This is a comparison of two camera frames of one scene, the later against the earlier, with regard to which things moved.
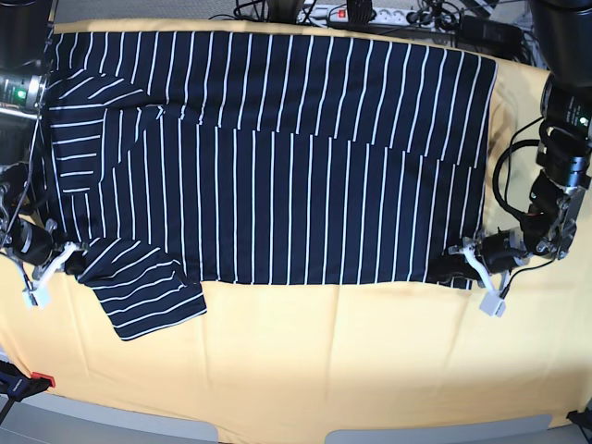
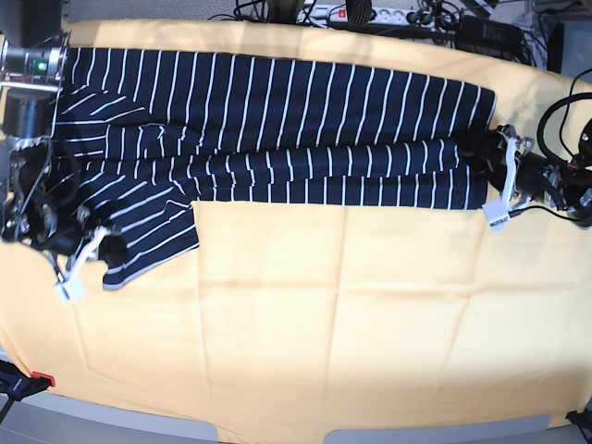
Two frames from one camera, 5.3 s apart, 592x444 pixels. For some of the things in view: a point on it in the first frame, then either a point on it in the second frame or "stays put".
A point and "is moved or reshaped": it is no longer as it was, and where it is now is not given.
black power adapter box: (490, 36) stays put
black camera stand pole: (282, 11) stays put
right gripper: (502, 252) → (491, 150)
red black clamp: (18, 386) stays put
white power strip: (391, 16) stays put
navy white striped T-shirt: (170, 159) is moved or reshaped
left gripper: (31, 242) → (57, 222)
